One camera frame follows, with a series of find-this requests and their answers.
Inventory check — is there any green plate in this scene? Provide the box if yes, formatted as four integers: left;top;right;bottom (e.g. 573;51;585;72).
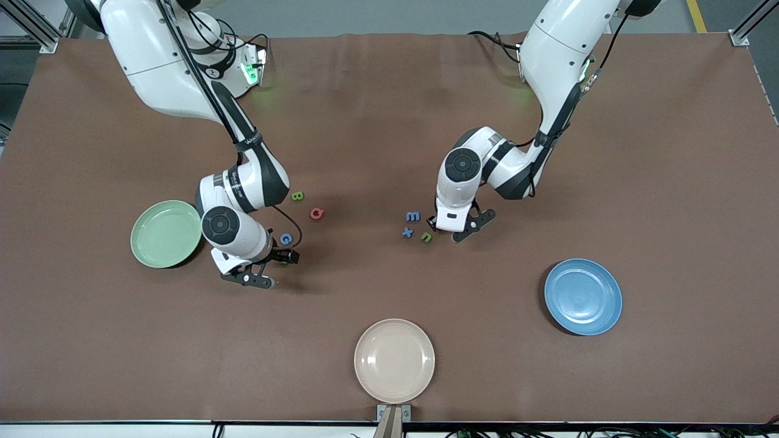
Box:
130;200;203;269

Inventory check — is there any yellow floor tape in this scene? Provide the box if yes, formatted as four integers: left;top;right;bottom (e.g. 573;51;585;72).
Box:
686;0;708;34

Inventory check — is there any tan upright post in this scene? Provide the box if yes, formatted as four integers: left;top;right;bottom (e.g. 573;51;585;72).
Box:
372;406;403;438

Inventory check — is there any blue plate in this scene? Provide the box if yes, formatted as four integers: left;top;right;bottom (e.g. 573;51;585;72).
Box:
543;259;623;336

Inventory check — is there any brown table mat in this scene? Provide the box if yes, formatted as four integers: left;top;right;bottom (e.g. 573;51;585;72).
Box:
0;32;779;423

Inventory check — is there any black arm base cable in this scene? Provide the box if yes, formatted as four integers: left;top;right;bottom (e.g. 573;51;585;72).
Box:
467;30;522;64
186;9;271;68

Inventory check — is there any beige plate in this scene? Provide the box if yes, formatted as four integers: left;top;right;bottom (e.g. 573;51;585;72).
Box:
354;318;436;404

